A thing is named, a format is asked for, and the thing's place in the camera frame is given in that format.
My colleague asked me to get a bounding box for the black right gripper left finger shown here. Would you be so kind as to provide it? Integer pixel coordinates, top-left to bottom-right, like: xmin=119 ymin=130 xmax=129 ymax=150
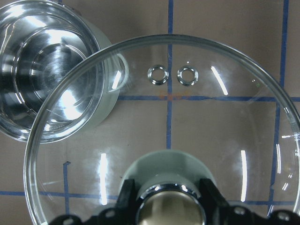
xmin=50 ymin=179 xmax=137 ymax=225

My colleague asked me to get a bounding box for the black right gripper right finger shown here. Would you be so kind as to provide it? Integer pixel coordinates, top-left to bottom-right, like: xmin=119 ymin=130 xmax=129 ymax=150
xmin=199 ymin=178 xmax=300 ymax=225

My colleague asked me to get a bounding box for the glass pot lid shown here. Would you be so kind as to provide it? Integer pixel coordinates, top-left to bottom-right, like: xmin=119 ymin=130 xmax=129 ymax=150
xmin=24 ymin=35 xmax=300 ymax=225

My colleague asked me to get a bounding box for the pale green electric pot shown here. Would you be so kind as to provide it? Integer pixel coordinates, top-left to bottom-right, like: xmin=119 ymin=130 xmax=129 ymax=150
xmin=0 ymin=0 xmax=129 ymax=143

